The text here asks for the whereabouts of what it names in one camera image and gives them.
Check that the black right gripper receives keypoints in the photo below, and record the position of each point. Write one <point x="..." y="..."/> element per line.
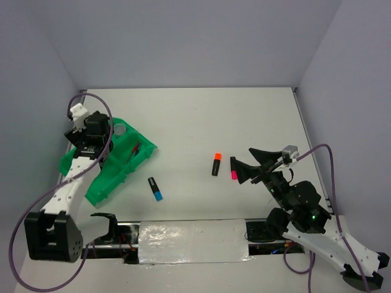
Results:
<point x="245" y="170"/>

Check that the pink cap black highlighter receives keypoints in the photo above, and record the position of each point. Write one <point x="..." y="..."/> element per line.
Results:
<point x="233" y="171"/>

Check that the orange cap black highlighter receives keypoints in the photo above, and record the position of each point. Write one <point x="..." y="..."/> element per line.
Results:
<point x="216" y="164"/>

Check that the clear plastic bottle cap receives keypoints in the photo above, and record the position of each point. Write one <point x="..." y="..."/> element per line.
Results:
<point x="119" y="129"/>

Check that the red gel pen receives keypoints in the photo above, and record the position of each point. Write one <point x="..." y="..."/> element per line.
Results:
<point x="132" y="154"/>

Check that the blue gel pen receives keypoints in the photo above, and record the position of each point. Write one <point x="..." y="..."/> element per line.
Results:
<point x="137" y="150"/>

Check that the blue cap black highlighter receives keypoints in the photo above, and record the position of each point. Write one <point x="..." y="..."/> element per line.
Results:
<point x="155" y="189"/>

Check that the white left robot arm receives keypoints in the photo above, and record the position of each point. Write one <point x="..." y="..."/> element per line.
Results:
<point x="52" y="233"/>

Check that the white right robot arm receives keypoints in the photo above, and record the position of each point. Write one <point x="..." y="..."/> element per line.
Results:
<point x="300" y="218"/>

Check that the green divided plastic tray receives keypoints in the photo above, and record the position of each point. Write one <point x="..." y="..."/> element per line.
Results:
<point x="128" y="152"/>

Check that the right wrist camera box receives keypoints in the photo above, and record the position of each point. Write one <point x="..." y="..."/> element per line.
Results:
<point x="289" y="156"/>

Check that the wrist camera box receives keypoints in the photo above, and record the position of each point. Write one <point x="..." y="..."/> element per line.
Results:
<point x="289" y="156"/>
<point x="78" y="114"/>

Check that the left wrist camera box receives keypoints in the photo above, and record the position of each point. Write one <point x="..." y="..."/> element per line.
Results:
<point x="78" y="114"/>

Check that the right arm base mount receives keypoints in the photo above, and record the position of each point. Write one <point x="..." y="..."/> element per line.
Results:
<point x="264" y="236"/>

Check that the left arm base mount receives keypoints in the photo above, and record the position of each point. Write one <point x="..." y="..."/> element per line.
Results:
<point x="109" y="238"/>

